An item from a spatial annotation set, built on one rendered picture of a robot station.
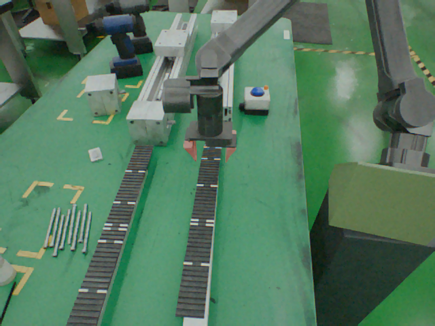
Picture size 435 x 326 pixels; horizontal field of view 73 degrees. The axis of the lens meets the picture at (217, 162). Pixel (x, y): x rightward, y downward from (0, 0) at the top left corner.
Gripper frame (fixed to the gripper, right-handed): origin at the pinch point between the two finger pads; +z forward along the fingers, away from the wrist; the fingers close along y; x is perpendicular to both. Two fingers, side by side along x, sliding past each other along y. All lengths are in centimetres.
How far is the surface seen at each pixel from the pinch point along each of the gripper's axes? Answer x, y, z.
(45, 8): -262, 185, 46
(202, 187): 7.8, 1.7, 2.4
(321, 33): -306, -113, 82
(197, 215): 16.2, 2.1, 2.3
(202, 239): 21.9, 0.5, 2.5
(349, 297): 19, -41, 37
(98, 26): -49, 42, -14
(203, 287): 31.8, -0.4, 2.5
